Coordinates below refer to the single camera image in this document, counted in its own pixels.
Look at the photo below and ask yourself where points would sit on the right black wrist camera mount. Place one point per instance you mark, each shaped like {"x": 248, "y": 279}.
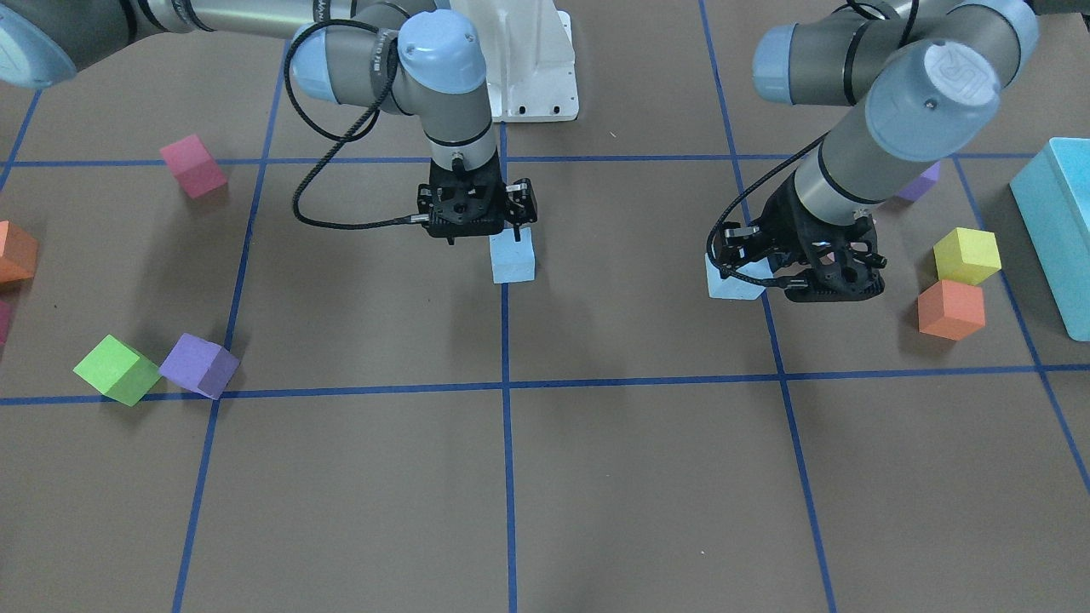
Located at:
{"x": 521, "y": 206}

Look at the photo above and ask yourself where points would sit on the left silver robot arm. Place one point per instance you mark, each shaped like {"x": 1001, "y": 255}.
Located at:
{"x": 917, "y": 88}

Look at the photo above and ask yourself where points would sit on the purple block near green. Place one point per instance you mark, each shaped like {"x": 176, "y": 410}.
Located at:
{"x": 199, "y": 366}

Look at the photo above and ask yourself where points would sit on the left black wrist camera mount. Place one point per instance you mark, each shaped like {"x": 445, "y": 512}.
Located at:
{"x": 733, "y": 245}

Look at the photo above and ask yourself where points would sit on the green foam block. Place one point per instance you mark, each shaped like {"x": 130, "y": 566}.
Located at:
{"x": 118, "y": 371}

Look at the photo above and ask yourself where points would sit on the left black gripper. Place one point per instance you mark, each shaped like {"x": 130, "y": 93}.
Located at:
{"x": 782, "y": 223}

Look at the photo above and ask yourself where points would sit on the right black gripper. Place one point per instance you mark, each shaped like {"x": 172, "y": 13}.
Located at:
{"x": 521, "y": 202}

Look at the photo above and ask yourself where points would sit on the light blue block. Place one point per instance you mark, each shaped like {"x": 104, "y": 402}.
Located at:
{"x": 732, "y": 288}
{"x": 512, "y": 260}

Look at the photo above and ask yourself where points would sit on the magenta foam block by arm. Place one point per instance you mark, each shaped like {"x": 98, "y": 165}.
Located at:
{"x": 193, "y": 167}

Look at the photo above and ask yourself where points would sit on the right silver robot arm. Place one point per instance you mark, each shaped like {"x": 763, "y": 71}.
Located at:
{"x": 412, "y": 58}

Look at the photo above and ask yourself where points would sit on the orange foam block far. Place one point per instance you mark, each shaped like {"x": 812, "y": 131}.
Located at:
{"x": 951, "y": 310}

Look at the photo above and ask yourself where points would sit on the orange foam block near tray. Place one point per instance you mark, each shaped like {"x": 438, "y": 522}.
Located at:
{"x": 19, "y": 251}

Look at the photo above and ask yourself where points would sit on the dark purple block far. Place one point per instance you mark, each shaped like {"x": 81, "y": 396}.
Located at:
{"x": 921, "y": 185}

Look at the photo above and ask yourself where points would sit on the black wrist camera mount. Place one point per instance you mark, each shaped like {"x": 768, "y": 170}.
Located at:
{"x": 733, "y": 245}
{"x": 521, "y": 206}

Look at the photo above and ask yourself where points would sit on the white pedestal column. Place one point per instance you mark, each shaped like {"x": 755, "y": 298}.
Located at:
{"x": 530, "y": 58}

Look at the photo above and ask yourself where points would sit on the magenta foam block near tray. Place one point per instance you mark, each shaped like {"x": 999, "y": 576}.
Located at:
{"x": 6, "y": 314}

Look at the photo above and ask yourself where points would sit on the teal plastic bin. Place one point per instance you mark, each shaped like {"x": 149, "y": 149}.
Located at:
{"x": 1052, "y": 195}

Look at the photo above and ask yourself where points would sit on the yellow foam block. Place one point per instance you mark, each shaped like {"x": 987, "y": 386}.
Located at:
{"x": 967, "y": 256}

